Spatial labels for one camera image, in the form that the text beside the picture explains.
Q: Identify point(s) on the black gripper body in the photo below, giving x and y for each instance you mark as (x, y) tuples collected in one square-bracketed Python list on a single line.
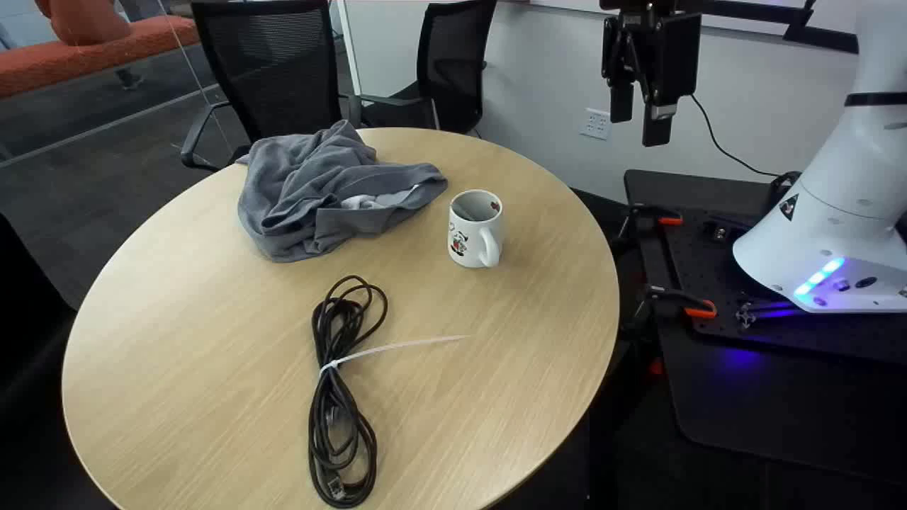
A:
[(661, 45)]

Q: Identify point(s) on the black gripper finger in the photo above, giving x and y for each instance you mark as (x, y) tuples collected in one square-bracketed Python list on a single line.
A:
[(621, 103), (660, 126)]

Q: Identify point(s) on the green pen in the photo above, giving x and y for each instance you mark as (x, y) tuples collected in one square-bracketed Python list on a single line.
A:
[(491, 204)]

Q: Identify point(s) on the black mesh office chair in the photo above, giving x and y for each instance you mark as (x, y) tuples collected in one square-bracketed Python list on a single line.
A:
[(456, 67)]

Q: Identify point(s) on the white printed mug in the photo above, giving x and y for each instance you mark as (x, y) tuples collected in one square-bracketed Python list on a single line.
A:
[(473, 232)]

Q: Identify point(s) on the grey crumpled cloth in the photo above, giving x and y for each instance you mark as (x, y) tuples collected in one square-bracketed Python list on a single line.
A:
[(321, 187)]

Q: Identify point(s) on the white zip tie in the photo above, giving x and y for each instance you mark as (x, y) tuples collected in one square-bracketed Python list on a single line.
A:
[(397, 346)]

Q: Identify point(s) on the black office chair with armrests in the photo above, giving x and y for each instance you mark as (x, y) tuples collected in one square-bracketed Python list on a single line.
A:
[(273, 67)]

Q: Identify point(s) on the orange bench seat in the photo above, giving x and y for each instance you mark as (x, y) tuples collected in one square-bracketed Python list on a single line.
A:
[(86, 61)]

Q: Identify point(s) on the orange cushion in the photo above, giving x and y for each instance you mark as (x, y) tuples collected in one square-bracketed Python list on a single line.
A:
[(86, 17)]

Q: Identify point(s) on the white wall outlet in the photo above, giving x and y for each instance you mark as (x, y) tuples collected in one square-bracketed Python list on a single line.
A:
[(597, 122)]

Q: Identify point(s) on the black wall rail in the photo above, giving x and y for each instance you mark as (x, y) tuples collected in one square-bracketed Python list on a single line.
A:
[(755, 9)]

